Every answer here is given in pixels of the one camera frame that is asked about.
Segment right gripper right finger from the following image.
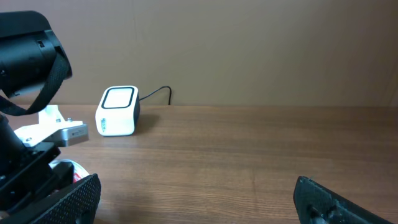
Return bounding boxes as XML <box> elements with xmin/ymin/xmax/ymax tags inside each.
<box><xmin>293</xmin><ymin>176</ymin><xmax>391</xmax><ymax>224</ymax></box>

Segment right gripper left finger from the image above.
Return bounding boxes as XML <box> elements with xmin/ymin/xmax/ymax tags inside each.
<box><xmin>1</xmin><ymin>174</ymin><xmax>101</xmax><ymax>224</ymax></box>

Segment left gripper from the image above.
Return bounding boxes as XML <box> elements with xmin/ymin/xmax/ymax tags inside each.
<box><xmin>1</xmin><ymin>142</ymin><xmax>74</xmax><ymax>214</ymax></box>

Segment cup noodles cup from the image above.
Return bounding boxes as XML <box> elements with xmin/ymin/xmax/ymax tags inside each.
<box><xmin>49</xmin><ymin>159</ymin><xmax>89</xmax><ymax>183</ymax></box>

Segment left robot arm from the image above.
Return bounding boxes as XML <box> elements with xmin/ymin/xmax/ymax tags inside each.
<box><xmin>1</xmin><ymin>11</ymin><xmax>72</xmax><ymax>214</ymax></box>

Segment white barcode scanner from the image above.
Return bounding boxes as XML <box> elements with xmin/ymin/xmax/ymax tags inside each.
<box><xmin>95</xmin><ymin>85</ymin><xmax>141</xmax><ymax>137</ymax></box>

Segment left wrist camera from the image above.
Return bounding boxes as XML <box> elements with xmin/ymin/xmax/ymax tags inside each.
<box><xmin>14</xmin><ymin>105</ymin><xmax>89</xmax><ymax>147</ymax></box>

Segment black scanner cable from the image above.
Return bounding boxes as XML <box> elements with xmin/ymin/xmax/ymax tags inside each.
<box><xmin>139</xmin><ymin>85</ymin><xmax>173</xmax><ymax>106</ymax></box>

